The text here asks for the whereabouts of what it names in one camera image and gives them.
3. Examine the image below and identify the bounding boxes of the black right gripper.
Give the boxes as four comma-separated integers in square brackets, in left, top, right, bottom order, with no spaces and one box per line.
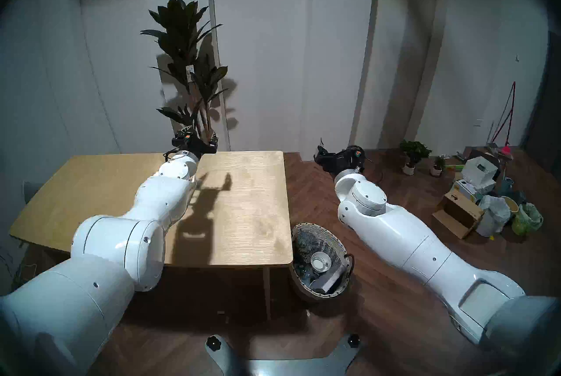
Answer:
[315,152,364,178]

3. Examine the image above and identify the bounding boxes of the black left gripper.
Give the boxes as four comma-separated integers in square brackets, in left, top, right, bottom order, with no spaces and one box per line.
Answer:
[172,130,219,160]

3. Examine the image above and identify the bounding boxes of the white woven basket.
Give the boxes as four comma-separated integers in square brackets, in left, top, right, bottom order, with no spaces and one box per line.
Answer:
[289,223,355,303]

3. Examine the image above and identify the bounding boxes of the light wooden table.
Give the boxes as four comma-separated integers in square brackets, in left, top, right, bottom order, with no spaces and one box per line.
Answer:
[9,151,293,321]

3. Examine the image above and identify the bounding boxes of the bushy small potted plant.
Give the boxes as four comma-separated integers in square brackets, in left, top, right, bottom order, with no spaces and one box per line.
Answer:
[398,139,432,175]

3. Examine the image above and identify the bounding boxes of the grey fluffy plush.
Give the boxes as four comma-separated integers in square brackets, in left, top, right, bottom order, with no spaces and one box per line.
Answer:
[295,233,320,268]

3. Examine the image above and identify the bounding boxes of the white ceramic bowl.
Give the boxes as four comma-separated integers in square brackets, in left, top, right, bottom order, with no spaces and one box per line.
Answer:
[310,252,332,273]

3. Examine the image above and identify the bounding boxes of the tall dark leafy plant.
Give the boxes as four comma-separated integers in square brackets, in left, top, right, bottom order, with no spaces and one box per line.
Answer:
[140,0,229,152]

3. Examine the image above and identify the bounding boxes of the grey flat box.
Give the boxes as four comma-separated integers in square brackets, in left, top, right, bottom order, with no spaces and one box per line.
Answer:
[310,265,344,294]

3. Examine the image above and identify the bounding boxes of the white box yellow label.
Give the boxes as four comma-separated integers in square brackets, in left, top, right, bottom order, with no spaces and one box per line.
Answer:
[451,180,496,200]

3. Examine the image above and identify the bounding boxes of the brown cardboard box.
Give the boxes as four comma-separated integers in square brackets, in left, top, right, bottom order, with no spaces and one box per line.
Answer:
[432,192,485,240]

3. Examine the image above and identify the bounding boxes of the white open box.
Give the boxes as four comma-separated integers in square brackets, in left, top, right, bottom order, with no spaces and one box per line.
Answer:
[461,156,499,184]

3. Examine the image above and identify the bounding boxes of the white bin with bag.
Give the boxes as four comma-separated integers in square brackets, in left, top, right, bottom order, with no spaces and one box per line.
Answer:
[476,195,511,238]

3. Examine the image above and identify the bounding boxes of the cream bucket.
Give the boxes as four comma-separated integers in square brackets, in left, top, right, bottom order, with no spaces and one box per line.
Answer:
[501,195,520,218]

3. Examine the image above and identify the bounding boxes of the dark grey door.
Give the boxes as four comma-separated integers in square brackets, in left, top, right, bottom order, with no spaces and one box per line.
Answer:
[524,29,561,170]

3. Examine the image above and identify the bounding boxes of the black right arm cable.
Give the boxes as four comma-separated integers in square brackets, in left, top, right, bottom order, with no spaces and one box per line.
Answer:
[366,156,384,183]

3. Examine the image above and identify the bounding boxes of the red handled broom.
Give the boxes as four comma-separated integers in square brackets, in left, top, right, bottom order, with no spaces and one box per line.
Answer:
[489,82,517,156]

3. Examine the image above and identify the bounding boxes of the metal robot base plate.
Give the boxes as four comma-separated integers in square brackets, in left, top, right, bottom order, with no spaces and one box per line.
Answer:
[205,334,362,376]

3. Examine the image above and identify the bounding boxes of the tangled floor cables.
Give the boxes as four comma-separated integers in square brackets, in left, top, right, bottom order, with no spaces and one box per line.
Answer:
[0,244,38,284]

